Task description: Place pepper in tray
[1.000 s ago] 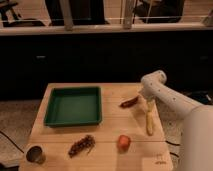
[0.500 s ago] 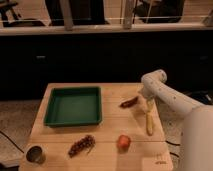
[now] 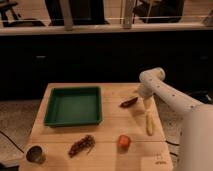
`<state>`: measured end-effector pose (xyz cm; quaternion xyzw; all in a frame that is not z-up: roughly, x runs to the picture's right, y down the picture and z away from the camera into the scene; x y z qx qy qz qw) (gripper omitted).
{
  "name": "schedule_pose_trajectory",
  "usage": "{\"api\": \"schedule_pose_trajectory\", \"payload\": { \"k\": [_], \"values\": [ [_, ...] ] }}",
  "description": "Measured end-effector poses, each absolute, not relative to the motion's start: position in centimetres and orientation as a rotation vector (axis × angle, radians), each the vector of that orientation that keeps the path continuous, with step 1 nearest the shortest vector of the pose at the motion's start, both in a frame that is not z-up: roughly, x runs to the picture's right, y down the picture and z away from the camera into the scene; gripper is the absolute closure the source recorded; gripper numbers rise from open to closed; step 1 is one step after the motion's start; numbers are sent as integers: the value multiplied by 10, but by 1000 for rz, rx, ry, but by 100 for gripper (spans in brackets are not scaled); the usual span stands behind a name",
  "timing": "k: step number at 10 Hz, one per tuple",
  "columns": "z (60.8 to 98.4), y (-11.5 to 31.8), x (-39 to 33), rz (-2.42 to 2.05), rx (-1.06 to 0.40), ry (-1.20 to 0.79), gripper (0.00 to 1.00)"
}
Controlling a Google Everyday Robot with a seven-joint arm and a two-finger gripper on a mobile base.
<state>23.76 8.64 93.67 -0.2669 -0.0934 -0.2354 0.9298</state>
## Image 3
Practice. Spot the dark red chili pepper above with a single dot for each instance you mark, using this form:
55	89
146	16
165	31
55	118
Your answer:
129	102

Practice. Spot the wooden railing post right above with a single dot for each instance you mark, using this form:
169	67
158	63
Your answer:
128	12

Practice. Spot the small metal cup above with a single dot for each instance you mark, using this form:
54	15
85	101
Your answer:
35	154

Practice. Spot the green plastic tray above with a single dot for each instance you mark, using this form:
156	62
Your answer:
74	106

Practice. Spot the dark purple grape bunch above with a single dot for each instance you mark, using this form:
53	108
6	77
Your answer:
88	142

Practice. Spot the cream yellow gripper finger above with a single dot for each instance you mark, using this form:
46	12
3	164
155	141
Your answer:
147	104

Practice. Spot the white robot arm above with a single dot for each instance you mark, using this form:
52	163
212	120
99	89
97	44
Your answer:
196	140

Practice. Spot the yellow corn cob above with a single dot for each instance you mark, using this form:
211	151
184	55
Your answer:
149	124

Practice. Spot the wooden railing post left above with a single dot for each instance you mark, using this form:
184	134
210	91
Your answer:
67	16

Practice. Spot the dark cabinet with handle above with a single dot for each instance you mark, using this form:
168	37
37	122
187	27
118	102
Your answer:
29	63

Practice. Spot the wooden railing post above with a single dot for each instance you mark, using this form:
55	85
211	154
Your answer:
128	12
67	16

